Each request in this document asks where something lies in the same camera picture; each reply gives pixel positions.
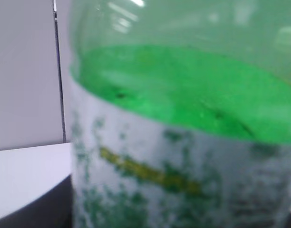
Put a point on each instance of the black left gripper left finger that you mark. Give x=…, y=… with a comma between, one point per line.
x=52, y=210

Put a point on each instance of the green sprite bottle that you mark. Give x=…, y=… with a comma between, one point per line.
x=181, y=113

